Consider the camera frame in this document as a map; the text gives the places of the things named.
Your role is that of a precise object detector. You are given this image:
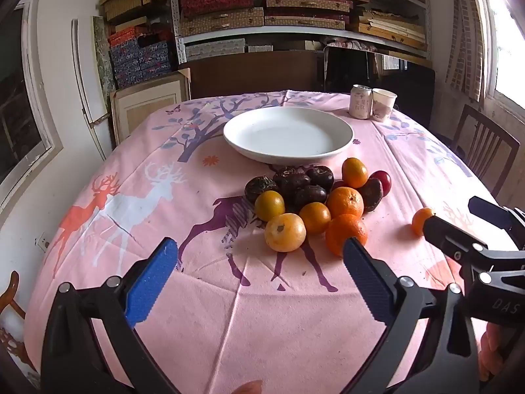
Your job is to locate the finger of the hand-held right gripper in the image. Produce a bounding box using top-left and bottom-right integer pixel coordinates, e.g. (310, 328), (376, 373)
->
(468, 196), (525, 247)
(424, 214), (525, 280)

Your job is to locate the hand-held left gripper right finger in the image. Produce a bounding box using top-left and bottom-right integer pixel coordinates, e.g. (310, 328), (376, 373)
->
(343, 236), (481, 394)

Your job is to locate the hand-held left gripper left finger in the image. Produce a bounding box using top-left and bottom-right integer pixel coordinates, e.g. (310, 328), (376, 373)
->
(40, 237), (181, 394)

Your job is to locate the small orange mandarin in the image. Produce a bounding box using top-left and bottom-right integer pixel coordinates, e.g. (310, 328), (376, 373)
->
(411, 208), (435, 237)

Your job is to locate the white plate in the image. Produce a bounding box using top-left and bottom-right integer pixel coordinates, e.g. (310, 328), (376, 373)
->
(222, 107), (354, 165)

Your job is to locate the person's right hand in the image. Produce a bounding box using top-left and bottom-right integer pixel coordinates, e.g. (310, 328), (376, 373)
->
(480, 322), (517, 382)

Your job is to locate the person's left hand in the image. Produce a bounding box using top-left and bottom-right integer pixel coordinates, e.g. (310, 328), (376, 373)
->
(233, 380), (263, 394)

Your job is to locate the pink printed tablecloth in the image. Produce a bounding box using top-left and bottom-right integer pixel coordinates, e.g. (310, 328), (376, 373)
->
(25, 89), (517, 394)

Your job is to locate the dark wooden chair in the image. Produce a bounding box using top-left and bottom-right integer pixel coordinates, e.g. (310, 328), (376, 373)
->
(435, 104), (521, 198)

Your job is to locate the black panel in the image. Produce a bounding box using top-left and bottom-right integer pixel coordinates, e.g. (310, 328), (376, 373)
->
(323, 46), (436, 129)

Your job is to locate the white paper cup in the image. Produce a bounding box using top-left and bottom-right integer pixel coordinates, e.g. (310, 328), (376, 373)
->
(371, 88), (398, 122)

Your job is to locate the carved wooden chair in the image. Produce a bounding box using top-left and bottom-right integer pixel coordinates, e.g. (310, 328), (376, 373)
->
(0, 271), (42, 390)

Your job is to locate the white drink can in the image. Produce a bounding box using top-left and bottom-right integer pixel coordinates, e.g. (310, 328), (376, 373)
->
(348, 84), (373, 120)

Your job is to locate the bright window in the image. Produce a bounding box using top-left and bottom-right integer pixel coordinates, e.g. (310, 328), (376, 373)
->
(480, 0), (525, 109)

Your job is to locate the checked curtain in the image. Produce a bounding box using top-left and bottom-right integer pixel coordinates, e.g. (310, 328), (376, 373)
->
(445, 0), (491, 102)

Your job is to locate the white leaning board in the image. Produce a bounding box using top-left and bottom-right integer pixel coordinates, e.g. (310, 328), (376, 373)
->
(71, 18), (111, 161)

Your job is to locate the white framed window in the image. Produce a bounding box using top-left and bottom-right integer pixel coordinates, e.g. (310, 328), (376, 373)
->
(0, 0), (64, 224)

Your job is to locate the stack of blue floral boxes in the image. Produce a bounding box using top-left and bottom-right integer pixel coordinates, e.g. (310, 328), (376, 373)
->
(108, 27), (175, 90)

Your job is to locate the pink floral cloth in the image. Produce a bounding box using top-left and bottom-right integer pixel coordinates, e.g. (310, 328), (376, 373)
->
(321, 36), (379, 52)

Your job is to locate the brown wooden board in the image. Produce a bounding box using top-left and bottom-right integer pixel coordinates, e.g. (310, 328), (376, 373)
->
(179, 50), (326, 100)

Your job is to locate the green marbled panel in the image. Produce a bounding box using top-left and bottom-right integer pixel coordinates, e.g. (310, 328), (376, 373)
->
(93, 16), (117, 95)

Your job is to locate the white metal shelf unit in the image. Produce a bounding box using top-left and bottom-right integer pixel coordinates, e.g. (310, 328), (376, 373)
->
(169, 0), (432, 63)

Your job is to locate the stack of woven boxes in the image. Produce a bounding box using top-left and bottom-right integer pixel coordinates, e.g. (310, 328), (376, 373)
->
(177, 0), (429, 56)

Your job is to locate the light wooden picture frame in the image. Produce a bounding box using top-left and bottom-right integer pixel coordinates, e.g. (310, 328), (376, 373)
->
(109, 69), (192, 145)

